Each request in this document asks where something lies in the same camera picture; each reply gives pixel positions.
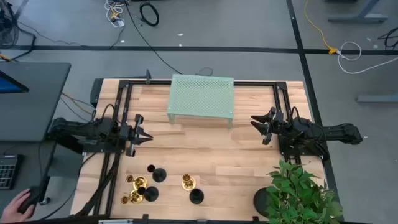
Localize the long black floor cable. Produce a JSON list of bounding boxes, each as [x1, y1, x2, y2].
[[124, 0, 183, 75]]

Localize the black computer mouse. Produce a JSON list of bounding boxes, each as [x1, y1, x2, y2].
[[17, 185, 41, 215]]

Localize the black candlestick holder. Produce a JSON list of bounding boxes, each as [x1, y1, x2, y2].
[[137, 185, 160, 203], [147, 164, 167, 184], [189, 188, 205, 205]]

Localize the black keyboard desk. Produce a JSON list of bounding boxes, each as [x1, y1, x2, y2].
[[0, 140, 57, 220]]

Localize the black aluminium table frame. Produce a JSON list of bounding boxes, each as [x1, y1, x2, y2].
[[70, 77, 343, 224]]

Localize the black keyboard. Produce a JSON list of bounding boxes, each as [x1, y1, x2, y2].
[[0, 154, 22, 190]]

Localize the yellow extension cable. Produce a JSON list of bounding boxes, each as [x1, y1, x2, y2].
[[303, 0, 339, 55]]

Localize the white floor cable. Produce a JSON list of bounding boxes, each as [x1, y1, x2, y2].
[[337, 41, 398, 75]]

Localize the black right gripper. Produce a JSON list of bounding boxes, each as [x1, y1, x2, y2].
[[250, 106, 293, 146]]

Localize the green leafy plant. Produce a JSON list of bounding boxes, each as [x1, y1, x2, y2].
[[266, 159, 345, 224]]

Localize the white cable bundle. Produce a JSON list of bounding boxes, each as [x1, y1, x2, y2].
[[104, 0, 126, 29]]

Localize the computer monitor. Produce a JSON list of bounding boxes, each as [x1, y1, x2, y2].
[[0, 70, 30, 94]]

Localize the green perforated metal riser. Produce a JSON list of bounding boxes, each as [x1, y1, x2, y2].
[[167, 73, 234, 130]]

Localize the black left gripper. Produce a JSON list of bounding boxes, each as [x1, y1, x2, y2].
[[119, 113, 154, 157]]

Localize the dark grey desk top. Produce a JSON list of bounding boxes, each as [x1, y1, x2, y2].
[[0, 62, 72, 142]]

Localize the black plant pot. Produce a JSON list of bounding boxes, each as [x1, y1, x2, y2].
[[252, 187, 273, 218]]

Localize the person's hand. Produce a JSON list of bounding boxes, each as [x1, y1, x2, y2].
[[0, 189, 35, 224]]

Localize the black floor fan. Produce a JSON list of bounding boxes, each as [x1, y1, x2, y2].
[[0, 0, 20, 49]]

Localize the gold candlestick holder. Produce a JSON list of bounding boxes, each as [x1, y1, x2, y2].
[[120, 190, 144, 205], [126, 174, 148, 190], [182, 173, 197, 192]]

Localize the black fan cable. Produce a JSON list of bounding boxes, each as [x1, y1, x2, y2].
[[12, 21, 82, 60]]

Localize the thin orange wires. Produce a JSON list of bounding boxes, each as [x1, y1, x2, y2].
[[60, 91, 96, 123]]

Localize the coiled black cable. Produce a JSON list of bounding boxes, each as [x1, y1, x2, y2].
[[139, 1, 160, 27]]

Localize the grey desk base foot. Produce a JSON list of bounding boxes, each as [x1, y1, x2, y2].
[[328, 0, 389, 23], [356, 94, 398, 103]]

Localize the black cable tangle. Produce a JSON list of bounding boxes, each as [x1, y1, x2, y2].
[[377, 27, 398, 50]]

